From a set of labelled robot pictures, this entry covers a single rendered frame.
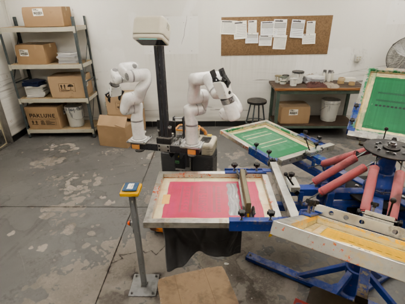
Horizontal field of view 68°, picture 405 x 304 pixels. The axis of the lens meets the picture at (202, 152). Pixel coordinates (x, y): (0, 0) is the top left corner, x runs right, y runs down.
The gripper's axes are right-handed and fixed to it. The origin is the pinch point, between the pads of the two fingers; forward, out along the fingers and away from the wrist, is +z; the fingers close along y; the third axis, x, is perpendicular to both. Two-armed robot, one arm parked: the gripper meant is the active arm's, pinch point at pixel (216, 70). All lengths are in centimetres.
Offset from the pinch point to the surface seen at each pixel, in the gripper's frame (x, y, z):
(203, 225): -43, -1, -73
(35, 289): -163, 121, -110
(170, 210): -52, 22, -66
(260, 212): -9, -5, -86
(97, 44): 38, 422, 74
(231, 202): -17, 11, -79
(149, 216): -65, 18, -60
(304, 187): 25, -10, -88
